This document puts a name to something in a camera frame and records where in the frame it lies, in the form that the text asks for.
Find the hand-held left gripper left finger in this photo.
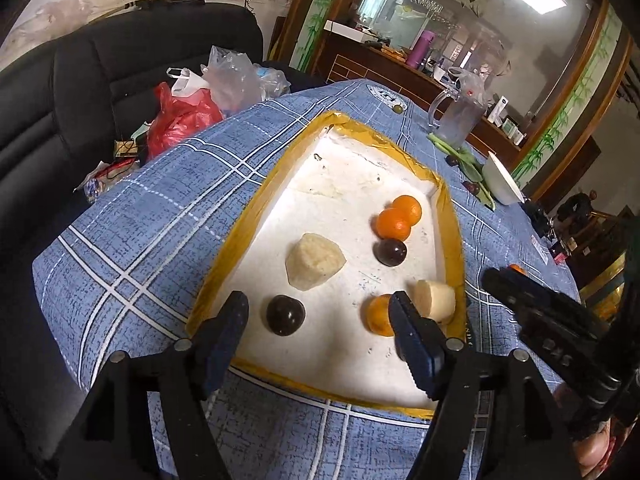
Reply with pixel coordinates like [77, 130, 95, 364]
[57, 291, 250, 480]

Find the black power strip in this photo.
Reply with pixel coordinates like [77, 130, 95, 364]
[522, 200, 555, 238]

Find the leafy green vegetable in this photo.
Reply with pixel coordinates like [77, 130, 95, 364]
[427, 132, 496, 210]

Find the snack packet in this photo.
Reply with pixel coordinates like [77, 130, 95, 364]
[74, 157, 141, 205]

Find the clear plastic pitcher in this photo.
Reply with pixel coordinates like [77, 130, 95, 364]
[426, 67, 488, 148]

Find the white flat box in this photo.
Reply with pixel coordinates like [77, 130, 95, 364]
[324, 20, 383, 45]

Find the white foam tray yellow tape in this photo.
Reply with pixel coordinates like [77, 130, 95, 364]
[186, 110, 469, 420]

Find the round peeled banana piece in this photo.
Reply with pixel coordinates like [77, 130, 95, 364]
[412, 280, 457, 325]

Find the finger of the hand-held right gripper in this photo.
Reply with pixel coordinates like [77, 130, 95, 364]
[515, 307, 601, 378]
[481, 266, 608, 333]

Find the crumpled translucent plastic bag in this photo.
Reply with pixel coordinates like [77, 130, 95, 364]
[201, 45, 263, 113]

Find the white bowl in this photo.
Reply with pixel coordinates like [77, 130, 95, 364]
[481, 152, 525, 206]

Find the white plastic bag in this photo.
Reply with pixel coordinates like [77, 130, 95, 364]
[166, 67, 213, 98]

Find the red plastic bag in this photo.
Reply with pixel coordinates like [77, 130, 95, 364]
[145, 82, 224, 162]

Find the purple bottle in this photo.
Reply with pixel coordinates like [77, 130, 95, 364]
[405, 30, 435, 68]

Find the clear plastic bag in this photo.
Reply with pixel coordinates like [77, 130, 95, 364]
[252, 62, 292, 101]

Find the person's right hand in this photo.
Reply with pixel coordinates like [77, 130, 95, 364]
[574, 420, 618, 480]

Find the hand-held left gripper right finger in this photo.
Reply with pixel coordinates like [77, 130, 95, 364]
[387, 290, 583, 480]

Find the large peeled banana piece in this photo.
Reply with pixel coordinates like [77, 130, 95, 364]
[285, 232, 347, 292]

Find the dark figurine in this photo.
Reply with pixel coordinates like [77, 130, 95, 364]
[556, 190, 601, 233]

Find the black sofa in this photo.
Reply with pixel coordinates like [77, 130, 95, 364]
[0, 4, 266, 466]

